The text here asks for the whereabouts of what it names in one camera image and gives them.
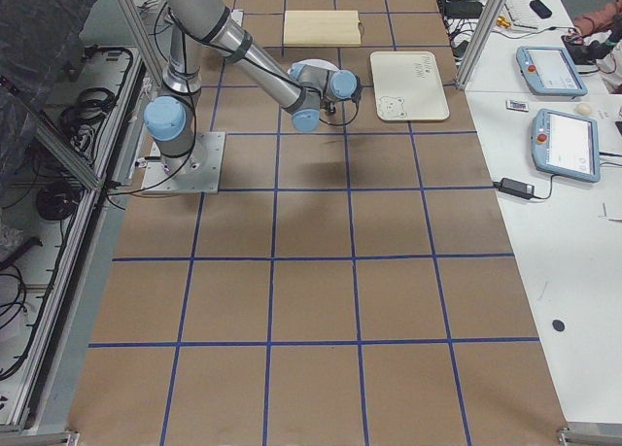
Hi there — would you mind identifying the black gripper arm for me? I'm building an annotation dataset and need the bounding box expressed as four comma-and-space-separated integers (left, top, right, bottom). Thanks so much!
324, 101, 336, 115

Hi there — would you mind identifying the white round plate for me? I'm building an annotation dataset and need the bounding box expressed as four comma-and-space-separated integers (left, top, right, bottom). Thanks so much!
291, 58, 339, 72

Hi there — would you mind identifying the metal base plate arm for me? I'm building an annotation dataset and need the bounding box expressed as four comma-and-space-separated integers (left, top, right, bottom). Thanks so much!
140, 132, 225, 195

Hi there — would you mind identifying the cream bear tray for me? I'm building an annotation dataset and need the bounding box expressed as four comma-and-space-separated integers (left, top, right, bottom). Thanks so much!
369, 51, 450, 121

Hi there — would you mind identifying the bamboo cutting board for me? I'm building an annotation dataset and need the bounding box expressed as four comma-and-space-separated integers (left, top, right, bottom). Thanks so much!
283, 10, 362, 48

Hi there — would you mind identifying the black power adapter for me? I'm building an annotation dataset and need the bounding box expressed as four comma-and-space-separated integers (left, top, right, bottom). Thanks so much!
493, 178, 536, 200

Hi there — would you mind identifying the grey teach pendant far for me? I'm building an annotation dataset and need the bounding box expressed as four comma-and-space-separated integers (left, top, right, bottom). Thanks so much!
515, 46, 588, 97

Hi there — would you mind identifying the grey teach pendant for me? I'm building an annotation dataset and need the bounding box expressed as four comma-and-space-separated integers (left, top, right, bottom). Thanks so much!
531, 109, 601, 183
515, 46, 588, 97

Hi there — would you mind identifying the grey teach pendant near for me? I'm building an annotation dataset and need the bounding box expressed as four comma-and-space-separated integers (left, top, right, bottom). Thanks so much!
531, 109, 601, 183

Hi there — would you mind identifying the aluminium frame post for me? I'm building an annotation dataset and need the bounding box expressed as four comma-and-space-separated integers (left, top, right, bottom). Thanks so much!
455, 0, 505, 90

